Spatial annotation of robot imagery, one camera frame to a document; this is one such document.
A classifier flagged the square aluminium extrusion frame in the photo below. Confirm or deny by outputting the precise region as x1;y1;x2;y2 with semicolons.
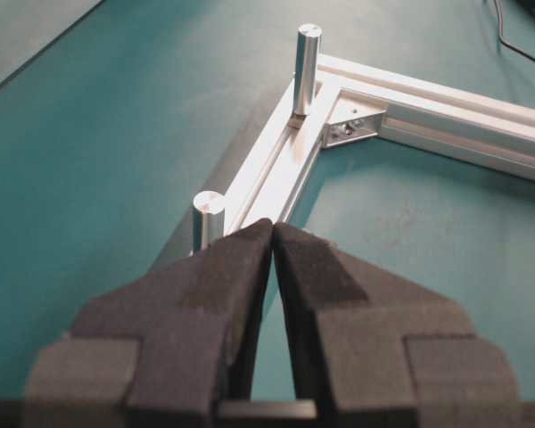
223;54;535;236

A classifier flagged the thin black cable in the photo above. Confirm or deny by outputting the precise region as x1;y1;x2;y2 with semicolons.
490;0;535;75

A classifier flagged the aluminium pin mid rail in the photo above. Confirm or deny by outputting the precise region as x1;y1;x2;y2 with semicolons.
193;190;226;253

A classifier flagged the aluminium pin far corner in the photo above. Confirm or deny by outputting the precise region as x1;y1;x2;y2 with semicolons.
292;23;322;116

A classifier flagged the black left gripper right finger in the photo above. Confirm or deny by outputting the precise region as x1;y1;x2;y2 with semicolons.
273;223;517;427

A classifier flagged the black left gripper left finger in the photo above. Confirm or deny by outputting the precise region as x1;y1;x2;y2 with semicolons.
24;219;273;427

